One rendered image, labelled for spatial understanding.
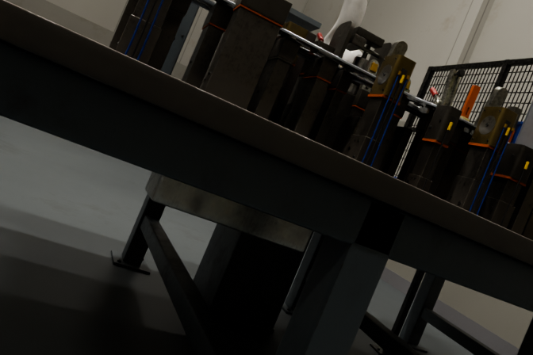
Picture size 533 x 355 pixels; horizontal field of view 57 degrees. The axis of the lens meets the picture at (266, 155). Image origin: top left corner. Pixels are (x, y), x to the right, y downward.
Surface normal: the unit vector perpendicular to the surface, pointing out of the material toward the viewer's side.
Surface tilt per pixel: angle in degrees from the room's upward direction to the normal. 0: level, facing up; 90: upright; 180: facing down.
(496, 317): 90
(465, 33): 90
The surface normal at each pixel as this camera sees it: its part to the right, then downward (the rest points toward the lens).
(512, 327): -0.85, -0.36
